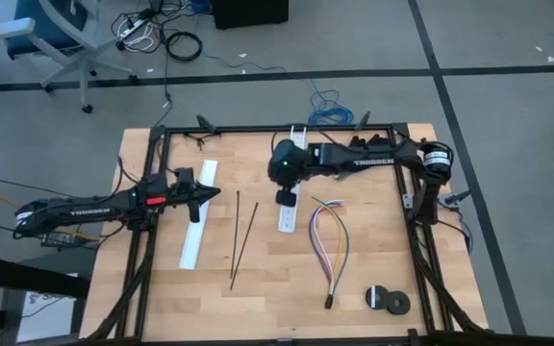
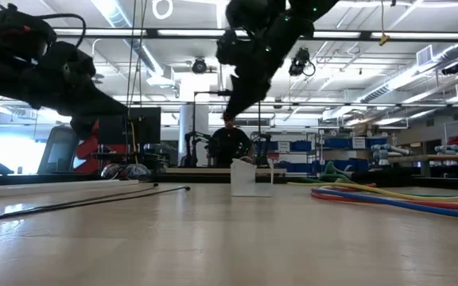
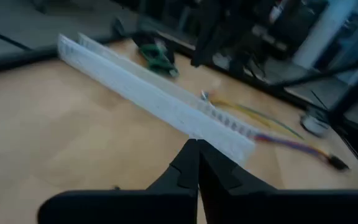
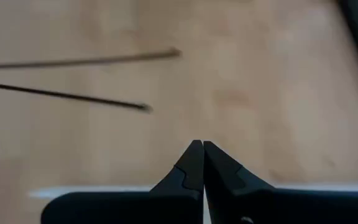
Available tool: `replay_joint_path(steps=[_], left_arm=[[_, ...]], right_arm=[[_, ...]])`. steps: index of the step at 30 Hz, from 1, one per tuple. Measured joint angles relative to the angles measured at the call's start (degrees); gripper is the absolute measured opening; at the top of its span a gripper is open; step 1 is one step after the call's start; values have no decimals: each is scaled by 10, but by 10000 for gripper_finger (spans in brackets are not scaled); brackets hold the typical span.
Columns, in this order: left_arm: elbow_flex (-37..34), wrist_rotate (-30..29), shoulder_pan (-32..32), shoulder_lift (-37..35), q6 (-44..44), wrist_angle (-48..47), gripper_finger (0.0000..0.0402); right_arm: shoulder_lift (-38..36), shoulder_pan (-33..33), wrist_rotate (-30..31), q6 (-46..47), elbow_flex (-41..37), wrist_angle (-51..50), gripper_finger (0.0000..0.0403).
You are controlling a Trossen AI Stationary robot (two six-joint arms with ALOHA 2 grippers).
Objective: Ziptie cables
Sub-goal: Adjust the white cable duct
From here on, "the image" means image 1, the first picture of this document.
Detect black desk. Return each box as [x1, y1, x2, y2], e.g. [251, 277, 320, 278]
[0, 253, 91, 346]

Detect black power adapter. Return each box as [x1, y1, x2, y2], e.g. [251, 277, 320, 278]
[40, 233, 100, 249]

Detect white slotted cable raceway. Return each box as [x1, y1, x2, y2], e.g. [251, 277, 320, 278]
[276, 123, 308, 235]

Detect white-grey office chair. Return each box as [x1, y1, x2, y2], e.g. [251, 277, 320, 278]
[0, 0, 141, 115]

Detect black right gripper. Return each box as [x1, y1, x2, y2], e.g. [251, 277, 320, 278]
[266, 138, 307, 208]

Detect blue floor cable coil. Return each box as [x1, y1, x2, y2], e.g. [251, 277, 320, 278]
[307, 88, 355, 127]

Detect long black floor cable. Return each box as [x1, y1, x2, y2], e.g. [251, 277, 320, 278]
[151, 0, 177, 129]

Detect bundle of coloured wires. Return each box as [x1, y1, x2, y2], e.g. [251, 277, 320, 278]
[313, 198, 344, 294]
[314, 197, 352, 295]

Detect white printed box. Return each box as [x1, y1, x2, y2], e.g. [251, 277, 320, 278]
[15, 286, 80, 343]

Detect black tape roll white label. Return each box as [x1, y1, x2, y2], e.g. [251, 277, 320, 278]
[365, 284, 390, 310]

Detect white raceway cover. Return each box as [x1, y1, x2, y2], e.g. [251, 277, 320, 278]
[179, 160, 219, 270]

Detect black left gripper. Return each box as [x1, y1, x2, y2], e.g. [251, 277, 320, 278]
[161, 166, 222, 223]

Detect black floor cable coil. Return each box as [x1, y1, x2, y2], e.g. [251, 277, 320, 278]
[164, 31, 205, 62]

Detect bundle of coloured cables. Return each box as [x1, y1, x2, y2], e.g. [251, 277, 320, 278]
[307, 204, 345, 295]

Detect clear safety glasses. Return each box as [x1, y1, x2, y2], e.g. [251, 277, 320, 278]
[183, 130, 221, 152]

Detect white floor cable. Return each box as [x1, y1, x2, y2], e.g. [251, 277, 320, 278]
[121, 22, 157, 53]

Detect yellow floor cable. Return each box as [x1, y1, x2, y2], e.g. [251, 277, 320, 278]
[0, 191, 101, 242]

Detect black box case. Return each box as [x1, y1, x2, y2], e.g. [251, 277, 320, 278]
[209, 0, 290, 31]

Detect white power strip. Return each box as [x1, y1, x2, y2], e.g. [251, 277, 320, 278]
[116, 12, 157, 40]

